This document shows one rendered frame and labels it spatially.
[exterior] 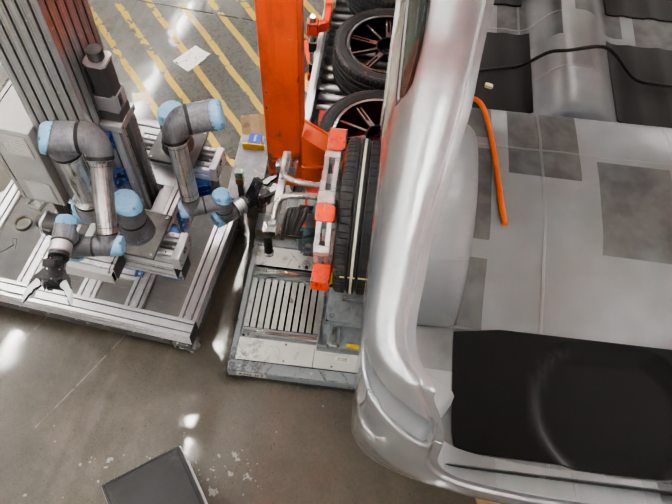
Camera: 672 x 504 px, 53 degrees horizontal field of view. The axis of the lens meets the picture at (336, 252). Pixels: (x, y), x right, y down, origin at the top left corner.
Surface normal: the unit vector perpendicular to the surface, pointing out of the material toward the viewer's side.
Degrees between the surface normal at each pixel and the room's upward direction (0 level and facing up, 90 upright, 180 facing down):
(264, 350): 0
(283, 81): 90
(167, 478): 0
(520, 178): 2
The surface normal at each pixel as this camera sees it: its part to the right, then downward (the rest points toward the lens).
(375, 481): 0.03, -0.53
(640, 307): -0.01, -0.18
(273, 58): -0.11, 0.84
